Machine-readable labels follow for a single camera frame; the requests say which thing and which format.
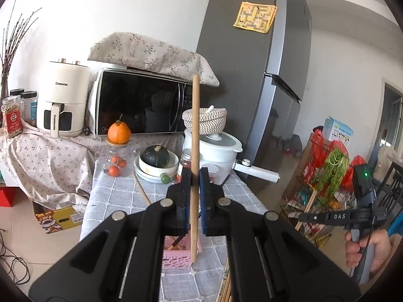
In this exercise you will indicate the nut jar with red label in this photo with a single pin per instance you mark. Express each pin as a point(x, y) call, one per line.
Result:
point(12, 121)

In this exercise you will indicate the thick wooden chopstick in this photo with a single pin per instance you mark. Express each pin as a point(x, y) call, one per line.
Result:
point(195, 125)

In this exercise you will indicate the yellow printed sheet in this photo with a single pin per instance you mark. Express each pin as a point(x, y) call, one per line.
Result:
point(255, 17)

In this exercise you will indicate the light blue carton box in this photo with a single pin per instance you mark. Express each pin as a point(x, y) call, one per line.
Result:
point(339, 130)

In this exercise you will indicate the black microwave oven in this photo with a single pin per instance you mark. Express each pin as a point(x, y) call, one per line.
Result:
point(138, 103)

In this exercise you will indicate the red box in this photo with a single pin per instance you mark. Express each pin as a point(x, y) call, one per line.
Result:
point(8, 196)

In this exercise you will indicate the large orange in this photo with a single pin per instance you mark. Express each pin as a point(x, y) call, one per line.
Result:
point(119, 132)

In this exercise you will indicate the cream air fryer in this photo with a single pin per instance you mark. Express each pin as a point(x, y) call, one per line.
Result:
point(66, 100)

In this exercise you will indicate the green leafy vegetables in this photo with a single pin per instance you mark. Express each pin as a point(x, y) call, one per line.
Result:
point(333, 173)

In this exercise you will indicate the printed cardboard box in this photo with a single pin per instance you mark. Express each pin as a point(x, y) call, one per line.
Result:
point(59, 220)

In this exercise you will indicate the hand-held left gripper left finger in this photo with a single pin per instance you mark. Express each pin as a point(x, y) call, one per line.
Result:
point(183, 202)

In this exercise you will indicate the small-flower print tablecloth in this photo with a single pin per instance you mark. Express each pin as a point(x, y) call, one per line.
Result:
point(47, 160)

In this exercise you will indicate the jar of red berries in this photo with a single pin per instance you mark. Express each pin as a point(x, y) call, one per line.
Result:
point(185, 160)

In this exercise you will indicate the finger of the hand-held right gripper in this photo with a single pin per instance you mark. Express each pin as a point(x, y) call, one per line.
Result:
point(327, 217)

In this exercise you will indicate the white electric cooking pot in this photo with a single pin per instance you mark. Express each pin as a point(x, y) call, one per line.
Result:
point(220, 152)

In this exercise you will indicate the pink plastic utensil basket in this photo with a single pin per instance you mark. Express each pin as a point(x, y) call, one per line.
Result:
point(176, 259)

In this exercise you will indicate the grey checkered tablecloth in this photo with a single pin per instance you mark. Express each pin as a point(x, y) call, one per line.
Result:
point(119, 201)

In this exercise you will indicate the floral cloth cover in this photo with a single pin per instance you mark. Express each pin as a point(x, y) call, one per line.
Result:
point(141, 52)

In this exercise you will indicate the stack of white plates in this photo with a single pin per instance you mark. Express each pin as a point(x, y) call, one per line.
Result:
point(140, 174)

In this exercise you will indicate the dark-lid storage jar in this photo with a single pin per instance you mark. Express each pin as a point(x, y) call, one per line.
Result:
point(29, 107)
point(16, 92)

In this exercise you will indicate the dark bag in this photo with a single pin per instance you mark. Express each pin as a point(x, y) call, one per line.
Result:
point(297, 144)

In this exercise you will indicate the dark green pumpkin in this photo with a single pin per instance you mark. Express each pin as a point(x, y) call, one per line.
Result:
point(155, 156)

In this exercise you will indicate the red plastic bag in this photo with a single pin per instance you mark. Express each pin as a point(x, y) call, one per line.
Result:
point(354, 170)
point(314, 154)

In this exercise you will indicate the glass jar with wooden lid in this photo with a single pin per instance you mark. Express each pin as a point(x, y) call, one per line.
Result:
point(107, 159)

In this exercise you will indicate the grey refrigerator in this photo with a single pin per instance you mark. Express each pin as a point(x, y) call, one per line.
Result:
point(239, 85)

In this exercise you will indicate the dry bare branches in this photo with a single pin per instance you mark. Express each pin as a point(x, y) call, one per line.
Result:
point(9, 53)

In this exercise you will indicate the person's right hand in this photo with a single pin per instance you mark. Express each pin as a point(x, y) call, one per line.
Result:
point(382, 251)

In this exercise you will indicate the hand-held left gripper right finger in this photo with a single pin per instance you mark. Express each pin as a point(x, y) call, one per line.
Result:
point(205, 202)

